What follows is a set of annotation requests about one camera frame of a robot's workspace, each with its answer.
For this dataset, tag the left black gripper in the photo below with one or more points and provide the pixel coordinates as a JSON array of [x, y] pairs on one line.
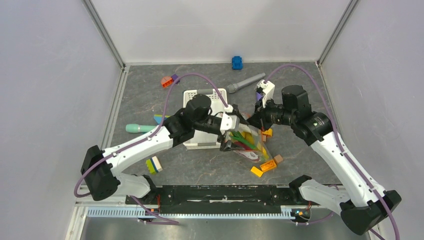
[[227, 145]]

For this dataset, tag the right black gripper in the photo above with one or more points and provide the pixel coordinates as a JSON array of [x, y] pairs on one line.
[[258, 117]]

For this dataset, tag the green chili pepper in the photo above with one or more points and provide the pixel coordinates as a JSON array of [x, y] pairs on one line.
[[238, 137]]

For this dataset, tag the yellow banana bunch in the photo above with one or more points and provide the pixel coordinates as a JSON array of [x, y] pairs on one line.
[[256, 138]]

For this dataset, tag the clear zip top bag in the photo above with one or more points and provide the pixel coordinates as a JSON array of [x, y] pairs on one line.
[[248, 155]]

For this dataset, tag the red sweet potato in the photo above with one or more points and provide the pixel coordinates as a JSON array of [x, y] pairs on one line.
[[242, 145]]

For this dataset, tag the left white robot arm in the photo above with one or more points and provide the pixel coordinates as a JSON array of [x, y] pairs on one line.
[[102, 169]]

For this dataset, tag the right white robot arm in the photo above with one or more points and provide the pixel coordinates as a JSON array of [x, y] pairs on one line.
[[363, 203]]

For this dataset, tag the purple toy microphone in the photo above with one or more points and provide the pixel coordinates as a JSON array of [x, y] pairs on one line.
[[258, 96]]

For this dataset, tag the yellow round-top brick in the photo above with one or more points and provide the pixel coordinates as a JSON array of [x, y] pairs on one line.
[[268, 133]]

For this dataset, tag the brown cube under yellow brick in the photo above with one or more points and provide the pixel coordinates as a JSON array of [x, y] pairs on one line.
[[263, 138]]

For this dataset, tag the grey toy microphone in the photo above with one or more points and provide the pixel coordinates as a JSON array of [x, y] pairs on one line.
[[234, 87]]

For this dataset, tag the white perforated plastic basket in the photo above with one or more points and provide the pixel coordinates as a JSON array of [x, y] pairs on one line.
[[210, 100]]

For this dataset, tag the brown wooden cube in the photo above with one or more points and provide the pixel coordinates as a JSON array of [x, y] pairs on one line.
[[278, 159]]

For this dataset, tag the orange transparent brick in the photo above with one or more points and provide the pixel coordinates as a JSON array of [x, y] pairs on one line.
[[268, 166]]

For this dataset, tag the yellow flat brick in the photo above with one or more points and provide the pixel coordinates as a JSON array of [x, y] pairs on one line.
[[256, 171]]

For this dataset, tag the blue toy car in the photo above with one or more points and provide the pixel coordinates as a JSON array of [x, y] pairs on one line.
[[237, 63]]

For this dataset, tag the colourful block stack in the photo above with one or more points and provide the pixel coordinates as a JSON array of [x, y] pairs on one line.
[[158, 118]]

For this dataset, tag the green blue white block stack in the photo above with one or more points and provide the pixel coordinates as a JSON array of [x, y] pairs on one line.
[[154, 166]]

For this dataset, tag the mint green toy microphone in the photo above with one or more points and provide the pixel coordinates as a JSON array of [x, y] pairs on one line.
[[137, 128]]

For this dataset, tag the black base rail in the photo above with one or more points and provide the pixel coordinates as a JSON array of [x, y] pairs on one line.
[[223, 200]]

